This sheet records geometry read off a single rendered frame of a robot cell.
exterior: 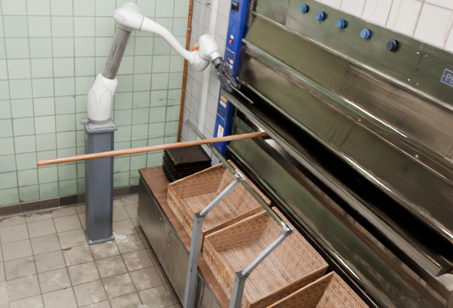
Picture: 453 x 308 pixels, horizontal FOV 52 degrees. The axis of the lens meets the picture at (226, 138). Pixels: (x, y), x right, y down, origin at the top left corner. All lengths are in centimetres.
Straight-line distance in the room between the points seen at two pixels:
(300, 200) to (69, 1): 210
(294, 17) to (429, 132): 105
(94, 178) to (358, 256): 194
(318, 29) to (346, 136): 58
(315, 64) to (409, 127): 68
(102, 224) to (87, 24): 151
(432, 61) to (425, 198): 56
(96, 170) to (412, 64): 227
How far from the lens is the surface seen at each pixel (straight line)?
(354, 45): 230
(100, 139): 332
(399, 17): 211
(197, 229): 261
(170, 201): 321
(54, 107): 378
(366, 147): 227
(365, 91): 224
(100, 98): 322
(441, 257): 202
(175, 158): 337
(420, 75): 205
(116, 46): 331
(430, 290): 220
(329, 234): 257
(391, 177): 217
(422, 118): 204
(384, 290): 238
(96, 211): 365
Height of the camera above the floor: 249
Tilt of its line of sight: 27 degrees down
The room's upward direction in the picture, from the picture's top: 8 degrees clockwise
